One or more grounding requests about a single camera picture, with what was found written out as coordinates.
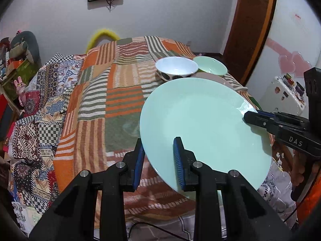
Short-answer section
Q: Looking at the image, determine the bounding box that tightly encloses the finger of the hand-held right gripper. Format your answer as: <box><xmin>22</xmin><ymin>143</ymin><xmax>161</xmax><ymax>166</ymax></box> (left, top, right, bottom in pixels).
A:
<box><xmin>256</xmin><ymin>110</ymin><xmax>276</xmax><ymax>118</ymax></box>
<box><xmin>243</xmin><ymin>110</ymin><xmax>279</xmax><ymax>134</ymax></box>

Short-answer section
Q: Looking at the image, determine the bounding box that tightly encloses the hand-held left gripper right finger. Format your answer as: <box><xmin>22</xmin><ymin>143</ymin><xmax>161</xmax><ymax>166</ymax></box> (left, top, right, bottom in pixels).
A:
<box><xmin>173</xmin><ymin>137</ymin><xmax>294</xmax><ymax>241</ymax></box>

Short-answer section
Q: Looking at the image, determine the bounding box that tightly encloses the printed bed sheet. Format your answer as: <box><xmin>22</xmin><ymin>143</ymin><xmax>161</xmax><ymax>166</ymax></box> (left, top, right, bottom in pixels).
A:
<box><xmin>123</xmin><ymin>153</ymin><xmax>299</xmax><ymax>241</ymax></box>

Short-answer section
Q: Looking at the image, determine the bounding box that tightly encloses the grey plush toy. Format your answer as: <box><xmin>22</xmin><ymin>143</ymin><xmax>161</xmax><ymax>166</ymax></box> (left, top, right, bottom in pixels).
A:
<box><xmin>10</xmin><ymin>31</ymin><xmax>41</xmax><ymax>63</ymax></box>

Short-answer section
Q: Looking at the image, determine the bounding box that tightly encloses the pink bowl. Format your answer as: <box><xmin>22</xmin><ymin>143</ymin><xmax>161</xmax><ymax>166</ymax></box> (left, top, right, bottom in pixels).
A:
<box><xmin>193</xmin><ymin>72</ymin><xmax>242</xmax><ymax>91</ymax></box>

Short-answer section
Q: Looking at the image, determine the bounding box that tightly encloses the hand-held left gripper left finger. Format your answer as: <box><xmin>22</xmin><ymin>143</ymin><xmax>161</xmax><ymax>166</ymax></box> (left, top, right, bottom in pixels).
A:
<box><xmin>29</xmin><ymin>138</ymin><xmax>146</xmax><ymax>241</ymax></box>

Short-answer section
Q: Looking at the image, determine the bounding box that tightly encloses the white dotted bowl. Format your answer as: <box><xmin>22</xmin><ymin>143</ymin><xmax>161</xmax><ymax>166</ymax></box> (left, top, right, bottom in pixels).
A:
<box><xmin>155</xmin><ymin>56</ymin><xmax>198</xmax><ymax>81</ymax></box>

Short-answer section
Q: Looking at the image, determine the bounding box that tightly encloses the green cardboard box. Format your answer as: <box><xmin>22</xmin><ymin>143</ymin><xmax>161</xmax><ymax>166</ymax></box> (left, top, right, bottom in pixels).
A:
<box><xmin>0</xmin><ymin>63</ymin><xmax>41</xmax><ymax>96</ymax></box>

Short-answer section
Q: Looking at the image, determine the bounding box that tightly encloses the yellow foam tube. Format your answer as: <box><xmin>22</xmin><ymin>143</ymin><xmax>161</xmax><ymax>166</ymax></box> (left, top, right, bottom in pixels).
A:
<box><xmin>86</xmin><ymin>29</ymin><xmax>121</xmax><ymax>53</ymax></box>

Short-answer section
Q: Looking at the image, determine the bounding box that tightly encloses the brown wooden door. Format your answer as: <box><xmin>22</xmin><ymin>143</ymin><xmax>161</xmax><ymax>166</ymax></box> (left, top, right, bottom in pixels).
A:
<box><xmin>222</xmin><ymin>0</ymin><xmax>279</xmax><ymax>86</ymax></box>

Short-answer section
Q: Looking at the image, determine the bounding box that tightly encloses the orange striped blanket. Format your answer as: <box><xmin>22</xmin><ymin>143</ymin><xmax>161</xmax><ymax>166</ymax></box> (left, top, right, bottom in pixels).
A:
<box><xmin>53</xmin><ymin>36</ymin><xmax>254</xmax><ymax>219</ymax></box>

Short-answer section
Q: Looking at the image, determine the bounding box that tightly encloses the person's right hand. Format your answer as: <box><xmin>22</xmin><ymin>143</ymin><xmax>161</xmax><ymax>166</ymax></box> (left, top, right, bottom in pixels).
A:
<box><xmin>292</xmin><ymin>152</ymin><xmax>314</xmax><ymax>190</ymax></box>

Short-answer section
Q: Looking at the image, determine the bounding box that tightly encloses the person's right forearm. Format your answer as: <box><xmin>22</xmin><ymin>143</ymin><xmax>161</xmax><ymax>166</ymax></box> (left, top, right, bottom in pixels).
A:
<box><xmin>298</xmin><ymin>181</ymin><xmax>321</xmax><ymax>231</ymax></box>

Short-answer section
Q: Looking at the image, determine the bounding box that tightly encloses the pink bunny toy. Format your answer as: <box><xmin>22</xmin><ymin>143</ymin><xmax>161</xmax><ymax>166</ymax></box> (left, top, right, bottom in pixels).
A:
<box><xmin>14</xmin><ymin>77</ymin><xmax>27</xmax><ymax>106</ymax></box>

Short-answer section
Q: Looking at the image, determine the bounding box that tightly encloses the patchwork patterned blanket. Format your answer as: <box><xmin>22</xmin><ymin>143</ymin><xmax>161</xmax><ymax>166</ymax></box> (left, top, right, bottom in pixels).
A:
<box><xmin>5</xmin><ymin>53</ymin><xmax>86</xmax><ymax>231</ymax></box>

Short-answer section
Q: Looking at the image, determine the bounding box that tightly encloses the green plate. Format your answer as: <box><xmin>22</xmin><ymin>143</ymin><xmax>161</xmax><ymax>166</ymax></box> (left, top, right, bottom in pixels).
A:
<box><xmin>140</xmin><ymin>78</ymin><xmax>272</xmax><ymax>200</ymax></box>

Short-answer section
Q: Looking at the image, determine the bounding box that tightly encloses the green bowl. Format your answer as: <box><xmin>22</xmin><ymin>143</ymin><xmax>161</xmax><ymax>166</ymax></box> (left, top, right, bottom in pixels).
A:
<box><xmin>193</xmin><ymin>56</ymin><xmax>228</xmax><ymax>77</ymax></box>

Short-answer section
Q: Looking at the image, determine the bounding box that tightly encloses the white box with buttons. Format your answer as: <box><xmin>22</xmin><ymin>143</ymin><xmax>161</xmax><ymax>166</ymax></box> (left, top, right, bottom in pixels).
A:
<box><xmin>259</xmin><ymin>74</ymin><xmax>308</xmax><ymax>117</ymax></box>

